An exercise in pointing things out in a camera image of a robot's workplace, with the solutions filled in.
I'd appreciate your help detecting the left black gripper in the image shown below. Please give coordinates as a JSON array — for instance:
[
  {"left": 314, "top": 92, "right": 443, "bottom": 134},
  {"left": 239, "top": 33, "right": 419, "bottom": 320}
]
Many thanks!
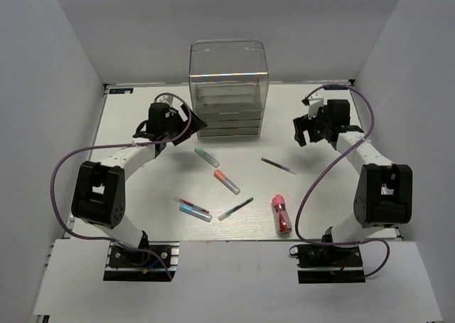
[{"left": 164, "top": 104, "right": 208, "bottom": 146}]

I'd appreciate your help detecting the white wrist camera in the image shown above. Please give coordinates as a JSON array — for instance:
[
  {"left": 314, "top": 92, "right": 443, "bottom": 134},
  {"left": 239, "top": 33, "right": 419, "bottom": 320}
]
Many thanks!
[
  {"left": 160, "top": 95, "right": 173, "bottom": 107},
  {"left": 302, "top": 94, "right": 324, "bottom": 120}
]

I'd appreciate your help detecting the red gel pen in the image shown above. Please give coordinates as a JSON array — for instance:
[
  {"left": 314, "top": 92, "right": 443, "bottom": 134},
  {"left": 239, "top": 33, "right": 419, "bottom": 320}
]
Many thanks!
[{"left": 173, "top": 196, "right": 210, "bottom": 213}]

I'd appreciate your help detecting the blue table label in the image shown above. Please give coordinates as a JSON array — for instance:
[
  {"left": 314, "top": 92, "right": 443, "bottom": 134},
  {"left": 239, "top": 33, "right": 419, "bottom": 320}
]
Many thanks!
[
  {"left": 109, "top": 88, "right": 134, "bottom": 95},
  {"left": 323, "top": 84, "right": 348, "bottom": 90}
]

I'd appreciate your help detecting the right blue table label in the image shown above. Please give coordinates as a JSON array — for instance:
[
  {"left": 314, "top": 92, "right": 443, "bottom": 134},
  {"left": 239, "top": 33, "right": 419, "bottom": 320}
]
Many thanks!
[{"left": 323, "top": 84, "right": 348, "bottom": 90}]

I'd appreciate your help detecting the green gel pen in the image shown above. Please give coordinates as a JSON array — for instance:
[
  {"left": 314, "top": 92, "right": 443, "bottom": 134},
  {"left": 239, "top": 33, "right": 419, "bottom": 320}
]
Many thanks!
[{"left": 218, "top": 197, "right": 254, "bottom": 221}]

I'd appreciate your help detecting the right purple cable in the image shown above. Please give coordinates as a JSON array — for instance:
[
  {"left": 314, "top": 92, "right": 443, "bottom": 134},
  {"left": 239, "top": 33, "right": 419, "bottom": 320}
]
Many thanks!
[{"left": 294, "top": 84, "right": 391, "bottom": 280}]

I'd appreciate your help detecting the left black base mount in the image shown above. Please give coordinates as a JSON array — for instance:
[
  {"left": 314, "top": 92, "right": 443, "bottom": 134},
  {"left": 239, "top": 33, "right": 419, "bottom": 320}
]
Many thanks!
[{"left": 103, "top": 242, "right": 180, "bottom": 282}]

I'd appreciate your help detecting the green cap highlighter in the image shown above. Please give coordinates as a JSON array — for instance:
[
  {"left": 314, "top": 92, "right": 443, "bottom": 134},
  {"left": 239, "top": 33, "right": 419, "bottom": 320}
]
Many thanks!
[{"left": 194, "top": 147, "right": 220, "bottom": 168}]

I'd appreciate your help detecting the left blue table label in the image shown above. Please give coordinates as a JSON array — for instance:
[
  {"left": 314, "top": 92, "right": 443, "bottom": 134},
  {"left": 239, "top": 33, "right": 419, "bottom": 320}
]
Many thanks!
[{"left": 109, "top": 88, "right": 134, "bottom": 95}]

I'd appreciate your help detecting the blue cap highlighter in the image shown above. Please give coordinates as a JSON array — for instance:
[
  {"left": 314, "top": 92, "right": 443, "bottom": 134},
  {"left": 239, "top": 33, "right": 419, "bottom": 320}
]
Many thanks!
[{"left": 179, "top": 203, "right": 212, "bottom": 223}]

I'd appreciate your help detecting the orange cap highlighter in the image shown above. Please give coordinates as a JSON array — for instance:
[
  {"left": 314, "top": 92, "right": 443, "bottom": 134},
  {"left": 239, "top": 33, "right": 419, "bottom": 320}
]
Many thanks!
[{"left": 214, "top": 169, "right": 240, "bottom": 195}]

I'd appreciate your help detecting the clear acrylic drawer organizer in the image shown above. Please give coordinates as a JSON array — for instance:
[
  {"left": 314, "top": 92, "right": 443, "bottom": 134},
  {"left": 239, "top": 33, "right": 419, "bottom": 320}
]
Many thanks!
[{"left": 188, "top": 39, "right": 269, "bottom": 139}]

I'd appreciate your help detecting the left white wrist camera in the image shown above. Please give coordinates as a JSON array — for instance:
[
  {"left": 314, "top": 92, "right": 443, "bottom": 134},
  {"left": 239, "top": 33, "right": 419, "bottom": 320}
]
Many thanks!
[{"left": 160, "top": 95, "right": 173, "bottom": 107}]

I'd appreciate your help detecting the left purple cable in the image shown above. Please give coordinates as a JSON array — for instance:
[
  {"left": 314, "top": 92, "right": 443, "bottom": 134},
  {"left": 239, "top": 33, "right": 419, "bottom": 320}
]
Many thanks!
[{"left": 50, "top": 92, "right": 203, "bottom": 280}]

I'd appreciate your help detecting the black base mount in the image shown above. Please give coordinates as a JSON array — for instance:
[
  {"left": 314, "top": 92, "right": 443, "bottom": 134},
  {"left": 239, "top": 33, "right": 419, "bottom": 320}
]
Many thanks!
[
  {"left": 289, "top": 244, "right": 365, "bottom": 285},
  {"left": 103, "top": 242, "right": 180, "bottom": 282}
]

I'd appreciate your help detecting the pink cap refill tube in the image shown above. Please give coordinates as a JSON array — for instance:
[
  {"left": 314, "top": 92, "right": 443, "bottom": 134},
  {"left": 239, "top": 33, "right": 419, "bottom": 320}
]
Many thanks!
[{"left": 272, "top": 194, "right": 292, "bottom": 235}]

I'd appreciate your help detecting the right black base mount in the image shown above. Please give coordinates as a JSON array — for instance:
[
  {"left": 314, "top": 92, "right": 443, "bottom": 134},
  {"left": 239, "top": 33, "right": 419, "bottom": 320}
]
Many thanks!
[{"left": 289, "top": 244, "right": 365, "bottom": 285}]

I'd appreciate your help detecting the purple cable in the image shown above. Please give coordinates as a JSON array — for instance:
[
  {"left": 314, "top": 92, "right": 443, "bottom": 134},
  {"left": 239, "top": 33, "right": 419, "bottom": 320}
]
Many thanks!
[
  {"left": 50, "top": 92, "right": 203, "bottom": 280},
  {"left": 294, "top": 84, "right": 391, "bottom": 280}
]

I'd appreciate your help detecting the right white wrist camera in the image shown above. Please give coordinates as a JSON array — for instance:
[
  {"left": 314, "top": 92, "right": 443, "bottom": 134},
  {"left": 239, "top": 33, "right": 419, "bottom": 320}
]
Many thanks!
[{"left": 302, "top": 94, "right": 324, "bottom": 120}]

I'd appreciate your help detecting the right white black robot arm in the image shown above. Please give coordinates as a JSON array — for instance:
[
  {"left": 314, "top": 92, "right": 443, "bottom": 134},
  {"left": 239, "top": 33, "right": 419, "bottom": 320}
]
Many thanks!
[{"left": 293, "top": 97, "right": 413, "bottom": 265}]

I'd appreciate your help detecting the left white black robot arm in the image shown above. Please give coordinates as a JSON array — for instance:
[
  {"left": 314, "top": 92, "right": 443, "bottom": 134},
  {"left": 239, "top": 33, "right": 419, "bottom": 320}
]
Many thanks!
[{"left": 71, "top": 102, "right": 207, "bottom": 265}]

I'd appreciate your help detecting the purple gel pen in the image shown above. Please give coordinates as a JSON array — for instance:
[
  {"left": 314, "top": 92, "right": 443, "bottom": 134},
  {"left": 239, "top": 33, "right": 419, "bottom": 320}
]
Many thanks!
[{"left": 261, "top": 157, "right": 296, "bottom": 175}]

